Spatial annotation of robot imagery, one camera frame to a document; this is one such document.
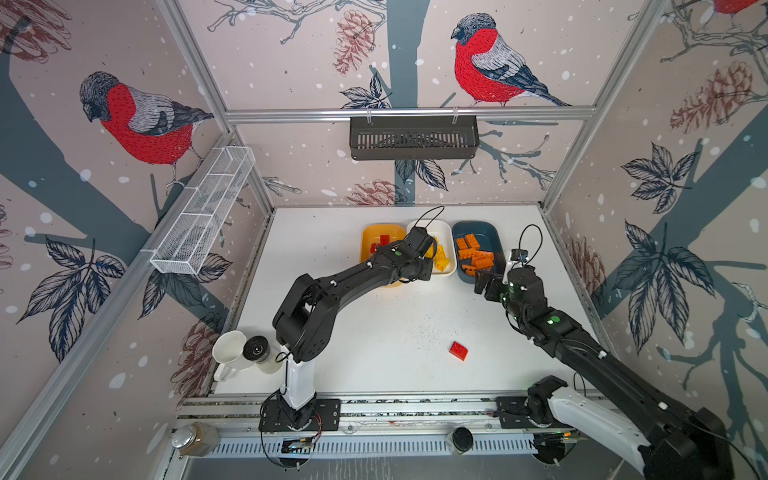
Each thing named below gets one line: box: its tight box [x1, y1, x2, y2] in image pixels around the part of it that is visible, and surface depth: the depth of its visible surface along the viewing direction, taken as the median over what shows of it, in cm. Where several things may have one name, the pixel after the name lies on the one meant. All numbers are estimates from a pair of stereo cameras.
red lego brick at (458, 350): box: [449, 341, 468, 361], surface depth 85 cm
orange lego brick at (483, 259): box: [474, 250, 495, 269], surface depth 103 cm
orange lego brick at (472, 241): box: [464, 233, 481, 250], surface depth 109 cm
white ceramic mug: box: [212, 330, 255, 382], surface depth 78 cm
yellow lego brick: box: [434, 244, 450, 273], surface depth 103 cm
